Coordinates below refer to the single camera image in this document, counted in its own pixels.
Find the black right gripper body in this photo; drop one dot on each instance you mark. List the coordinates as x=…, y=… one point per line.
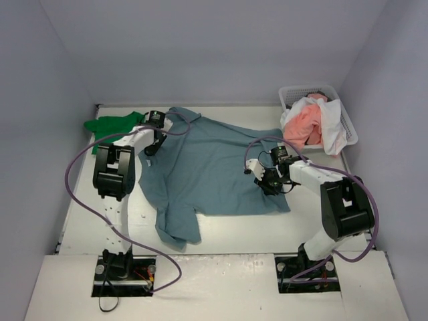
x=268, y=184

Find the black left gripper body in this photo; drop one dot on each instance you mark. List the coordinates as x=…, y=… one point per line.
x=152, y=147

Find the green t shirt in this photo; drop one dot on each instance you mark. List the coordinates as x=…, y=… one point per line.
x=108, y=125

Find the grey-blue t shirt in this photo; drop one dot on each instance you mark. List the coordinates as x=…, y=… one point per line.
x=200, y=170

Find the white laundry basket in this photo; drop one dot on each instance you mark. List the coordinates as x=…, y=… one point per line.
x=291, y=94

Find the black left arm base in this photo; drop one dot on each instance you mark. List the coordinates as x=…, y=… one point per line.
x=138, y=282

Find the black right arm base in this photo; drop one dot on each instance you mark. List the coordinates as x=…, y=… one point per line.
x=297, y=275

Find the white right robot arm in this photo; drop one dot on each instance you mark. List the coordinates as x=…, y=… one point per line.
x=345, y=207

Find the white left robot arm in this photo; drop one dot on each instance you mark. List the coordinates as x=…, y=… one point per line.
x=114, y=179

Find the pink t shirt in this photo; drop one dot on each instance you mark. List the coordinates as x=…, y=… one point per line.
x=304, y=123

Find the white t shirt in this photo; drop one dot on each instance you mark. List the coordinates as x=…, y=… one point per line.
x=334, y=123

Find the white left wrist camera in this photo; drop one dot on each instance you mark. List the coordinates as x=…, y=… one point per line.
x=167, y=124

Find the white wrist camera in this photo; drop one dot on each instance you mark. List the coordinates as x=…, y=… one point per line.
x=167, y=124
x=253, y=166

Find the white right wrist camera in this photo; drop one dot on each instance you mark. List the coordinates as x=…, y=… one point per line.
x=253, y=166

